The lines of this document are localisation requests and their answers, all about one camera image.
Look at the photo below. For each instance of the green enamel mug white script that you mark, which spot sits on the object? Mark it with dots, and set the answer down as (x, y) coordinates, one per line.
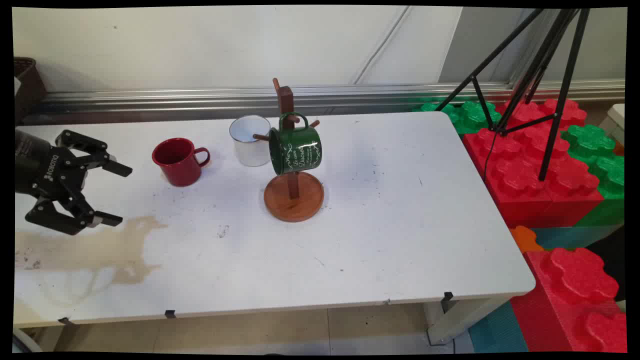
(295, 150)

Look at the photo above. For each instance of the large red foam block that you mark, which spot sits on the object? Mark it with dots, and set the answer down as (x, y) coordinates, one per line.
(520, 175)

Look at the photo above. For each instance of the wooden mug tree stand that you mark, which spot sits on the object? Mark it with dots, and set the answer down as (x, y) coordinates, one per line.
(292, 202)

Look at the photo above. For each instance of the orange foam block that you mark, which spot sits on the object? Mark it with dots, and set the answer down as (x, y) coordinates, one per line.
(525, 239)

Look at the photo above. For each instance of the black tripod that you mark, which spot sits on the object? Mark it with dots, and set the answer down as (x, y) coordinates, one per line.
(555, 125)

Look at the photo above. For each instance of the black table edge clip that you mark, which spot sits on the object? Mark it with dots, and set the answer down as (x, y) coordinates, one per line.
(65, 321)
(447, 300)
(170, 314)

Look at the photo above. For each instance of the red enamel mug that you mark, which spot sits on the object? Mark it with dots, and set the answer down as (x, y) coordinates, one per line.
(177, 167)

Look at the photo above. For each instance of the teal foam block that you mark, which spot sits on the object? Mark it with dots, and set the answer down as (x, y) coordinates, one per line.
(570, 236)
(497, 330)

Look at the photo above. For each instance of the white box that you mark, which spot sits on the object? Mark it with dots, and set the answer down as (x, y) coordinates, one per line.
(616, 120)

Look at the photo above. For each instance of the green foam block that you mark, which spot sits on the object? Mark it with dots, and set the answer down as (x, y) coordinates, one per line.
(472, 114)
(597, 150)

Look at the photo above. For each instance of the aluminium wall rail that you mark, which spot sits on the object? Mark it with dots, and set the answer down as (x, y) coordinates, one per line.
(200, 97)

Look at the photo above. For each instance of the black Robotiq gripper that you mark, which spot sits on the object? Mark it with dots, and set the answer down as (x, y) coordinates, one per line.
(42, 167)

